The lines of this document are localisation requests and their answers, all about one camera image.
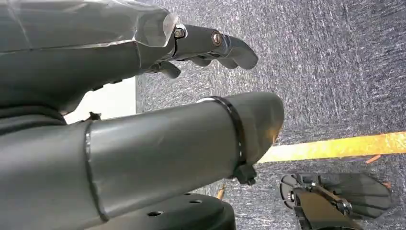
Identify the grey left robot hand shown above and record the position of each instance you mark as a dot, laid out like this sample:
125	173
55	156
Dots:
158	149

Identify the white panel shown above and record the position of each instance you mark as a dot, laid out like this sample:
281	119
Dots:
111	101

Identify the black robot leg shell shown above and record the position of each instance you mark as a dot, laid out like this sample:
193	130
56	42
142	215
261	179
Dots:
184	212

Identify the small orange tape piece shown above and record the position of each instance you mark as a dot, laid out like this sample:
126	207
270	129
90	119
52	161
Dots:
221	192
372	158

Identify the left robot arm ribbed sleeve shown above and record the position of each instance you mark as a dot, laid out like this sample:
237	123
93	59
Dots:
28	120

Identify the yellow floor tape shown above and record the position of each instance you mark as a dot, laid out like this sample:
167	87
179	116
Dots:
333	147

